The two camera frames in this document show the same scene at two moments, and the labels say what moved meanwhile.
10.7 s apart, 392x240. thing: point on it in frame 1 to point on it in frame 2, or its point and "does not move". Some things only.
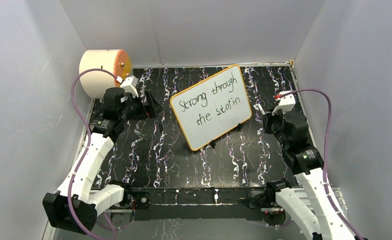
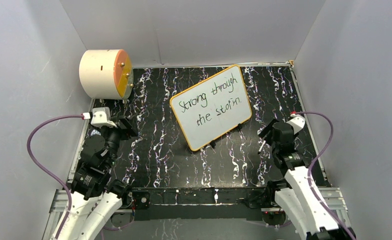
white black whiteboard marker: x=258 y=107 to x=264 y=142
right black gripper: x=267 y=118 to x=264 y=131
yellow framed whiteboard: x=211 y=108 does not move
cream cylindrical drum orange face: x=94 y=82 does not move
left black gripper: x=150 y=110 to x=130 y=129
